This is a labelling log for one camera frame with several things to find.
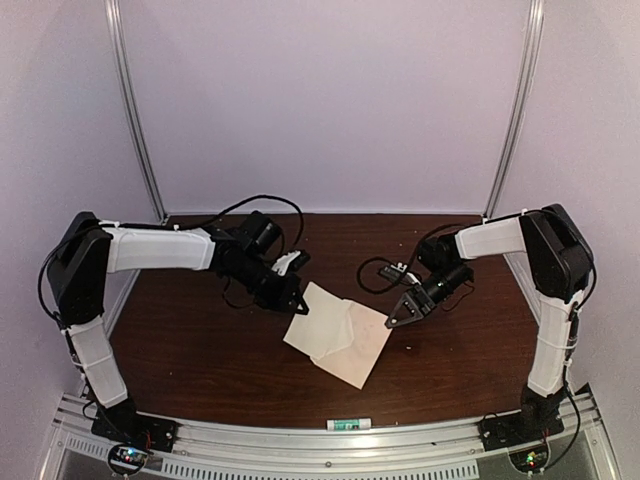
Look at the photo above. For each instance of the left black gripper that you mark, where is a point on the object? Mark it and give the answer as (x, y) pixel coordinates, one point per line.
(279, 302)

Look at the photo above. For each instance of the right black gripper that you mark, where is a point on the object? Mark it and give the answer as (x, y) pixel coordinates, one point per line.
(417, 299)

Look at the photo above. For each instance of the cream letter paper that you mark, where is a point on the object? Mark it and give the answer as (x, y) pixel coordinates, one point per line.
(325, 329)

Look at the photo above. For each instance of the beige envelope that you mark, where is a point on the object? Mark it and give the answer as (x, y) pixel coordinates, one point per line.
(353, 364)

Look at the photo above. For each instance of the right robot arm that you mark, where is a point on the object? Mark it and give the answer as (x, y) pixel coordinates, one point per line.
(562, 269)

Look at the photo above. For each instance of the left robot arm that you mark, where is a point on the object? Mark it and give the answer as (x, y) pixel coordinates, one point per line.
(78, 269)

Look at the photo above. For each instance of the green white glue stick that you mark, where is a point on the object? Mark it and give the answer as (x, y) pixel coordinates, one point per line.
(357, 424)

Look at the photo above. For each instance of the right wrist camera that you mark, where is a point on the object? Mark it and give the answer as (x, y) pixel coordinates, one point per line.
(399, 274)

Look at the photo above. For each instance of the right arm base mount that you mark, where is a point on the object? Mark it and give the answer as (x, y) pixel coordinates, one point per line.
(533, 422)

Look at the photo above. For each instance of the aluminium front rail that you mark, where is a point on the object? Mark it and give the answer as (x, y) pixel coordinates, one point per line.
(441, 450)

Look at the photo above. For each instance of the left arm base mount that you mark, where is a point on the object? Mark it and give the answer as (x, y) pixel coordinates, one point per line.
(124, 424)

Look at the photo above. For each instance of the right aluminium frame post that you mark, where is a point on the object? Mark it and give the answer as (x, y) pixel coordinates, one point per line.
(529, 59)

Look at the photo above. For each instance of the aluminium frame post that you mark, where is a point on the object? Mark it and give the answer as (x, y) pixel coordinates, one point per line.
(529, 59)
(117, 35)

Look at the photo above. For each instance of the left aluminium frame post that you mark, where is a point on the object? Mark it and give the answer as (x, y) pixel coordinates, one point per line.
(117, 35)

